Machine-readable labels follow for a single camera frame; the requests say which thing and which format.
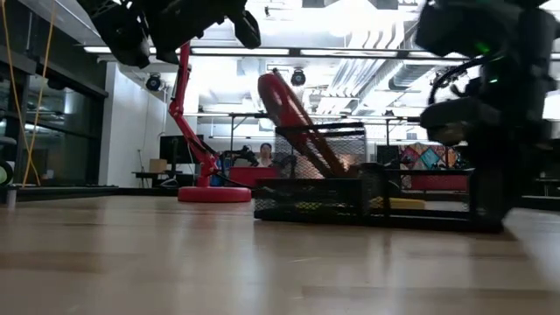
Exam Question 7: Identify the person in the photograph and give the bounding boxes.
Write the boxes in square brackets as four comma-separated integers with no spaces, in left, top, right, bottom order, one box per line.
[257,142,275,168]

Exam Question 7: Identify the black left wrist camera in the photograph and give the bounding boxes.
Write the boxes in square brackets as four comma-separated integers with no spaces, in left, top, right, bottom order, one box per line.
[227,8,263,50]

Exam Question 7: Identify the colourful patchwork quilt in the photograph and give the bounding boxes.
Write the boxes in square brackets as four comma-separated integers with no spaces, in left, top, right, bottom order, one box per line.
[398,143,460,171]

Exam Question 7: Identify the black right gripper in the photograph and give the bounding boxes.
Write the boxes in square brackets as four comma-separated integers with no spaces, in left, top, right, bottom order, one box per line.
[419,60,555,232]

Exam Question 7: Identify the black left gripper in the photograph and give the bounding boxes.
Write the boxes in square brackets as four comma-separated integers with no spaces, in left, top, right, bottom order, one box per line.
[146,0,237,66]

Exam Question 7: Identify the black mesh desk organizer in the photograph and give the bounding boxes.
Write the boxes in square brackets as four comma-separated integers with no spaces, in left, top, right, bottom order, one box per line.
[253,122,504,233]

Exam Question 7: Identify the black aluminium table frame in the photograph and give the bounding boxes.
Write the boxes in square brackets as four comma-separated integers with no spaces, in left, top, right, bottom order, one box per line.
[0,185,560,212]

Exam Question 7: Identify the silver ventilation duct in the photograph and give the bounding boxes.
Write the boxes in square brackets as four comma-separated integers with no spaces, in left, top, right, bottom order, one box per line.
[387,17,438,92]

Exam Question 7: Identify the red desk lamp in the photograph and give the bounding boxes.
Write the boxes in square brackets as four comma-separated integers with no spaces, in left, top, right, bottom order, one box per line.
[168,41,254,204]

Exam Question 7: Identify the red-handled scissors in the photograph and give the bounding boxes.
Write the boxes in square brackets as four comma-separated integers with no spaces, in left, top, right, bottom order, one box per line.
[256,72,347,179]

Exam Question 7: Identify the white cylinder post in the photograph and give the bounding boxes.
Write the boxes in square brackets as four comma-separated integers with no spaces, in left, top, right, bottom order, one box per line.
[4,183,18,209]

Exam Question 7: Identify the yellow cable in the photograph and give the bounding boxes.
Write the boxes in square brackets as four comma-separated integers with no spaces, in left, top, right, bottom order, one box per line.
[0,0,58,187]

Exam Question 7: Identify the red plastic crate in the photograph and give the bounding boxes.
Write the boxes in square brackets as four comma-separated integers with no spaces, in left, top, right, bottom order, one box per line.
[227,165,279,188]
[409,174,469,193]

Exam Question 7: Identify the black monitor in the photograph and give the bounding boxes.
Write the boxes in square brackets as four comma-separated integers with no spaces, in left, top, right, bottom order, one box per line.
[159,134,206,165]

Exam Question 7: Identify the black metal table frame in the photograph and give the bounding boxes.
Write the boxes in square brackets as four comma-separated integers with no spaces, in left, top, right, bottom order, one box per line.
[227,111,297,154]
[383,115,451,170]

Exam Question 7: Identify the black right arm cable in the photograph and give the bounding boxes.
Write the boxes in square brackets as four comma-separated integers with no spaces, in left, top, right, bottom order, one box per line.
[427,59,487,106]

